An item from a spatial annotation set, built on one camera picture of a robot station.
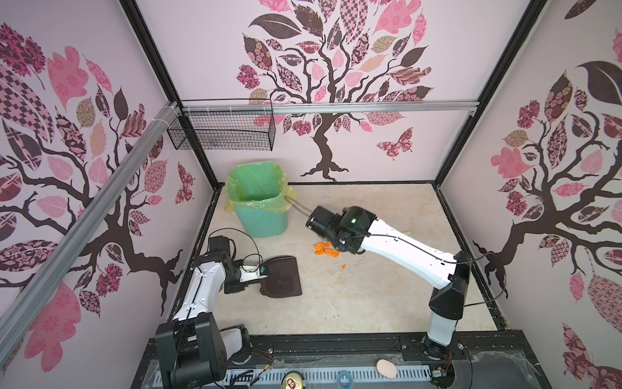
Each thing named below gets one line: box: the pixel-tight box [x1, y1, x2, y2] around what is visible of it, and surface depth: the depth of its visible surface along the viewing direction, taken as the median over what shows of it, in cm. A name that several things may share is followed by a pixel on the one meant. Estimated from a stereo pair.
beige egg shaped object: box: [376, 359, 397, 379], surface depth 71 cm
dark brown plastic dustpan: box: [259, 256, 303, 299], surface depth 90 cm
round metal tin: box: [281, 370, 305, 389], surface depth 61 cm
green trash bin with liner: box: [224, 161, 297, 239], surface depth 94 cm
